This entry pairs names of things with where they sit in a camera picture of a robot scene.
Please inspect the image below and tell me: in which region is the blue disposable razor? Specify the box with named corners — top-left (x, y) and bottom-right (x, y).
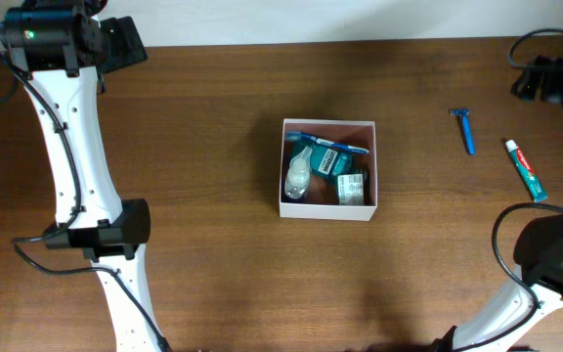
top-left (450, 109), bottom-right (475, 155)

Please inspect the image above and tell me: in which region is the green toothpaste tube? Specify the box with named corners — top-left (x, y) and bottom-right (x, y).
top-left (504, 140), bottom-right (547, 202)

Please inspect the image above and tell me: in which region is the blue white toothbrush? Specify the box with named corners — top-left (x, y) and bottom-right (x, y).
top-left (284, 131), bottom-right (369, 154)

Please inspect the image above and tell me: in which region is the clear spray bottle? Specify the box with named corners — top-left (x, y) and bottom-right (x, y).
top-left (283, 147), bottom-right (313, 201)

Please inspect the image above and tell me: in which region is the green white soap box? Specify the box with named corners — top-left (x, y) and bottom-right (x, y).
top-left (336, 174), bottom-right (365, 206)

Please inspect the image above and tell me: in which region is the teal mouthwash bottle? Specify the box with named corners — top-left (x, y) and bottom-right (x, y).
top-left (289, 141), bottom-right (368, 183)

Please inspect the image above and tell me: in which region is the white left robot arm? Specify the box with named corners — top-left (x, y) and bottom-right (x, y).
top-left (0, 0), bottom-right (170, 351)

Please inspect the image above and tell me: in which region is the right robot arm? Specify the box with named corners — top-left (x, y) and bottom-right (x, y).
top-left (429, 28), bottom-right (563, 352)

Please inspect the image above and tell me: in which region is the white cardboard box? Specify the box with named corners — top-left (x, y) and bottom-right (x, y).
top-left (279, 119), bottom-right (378, 221)

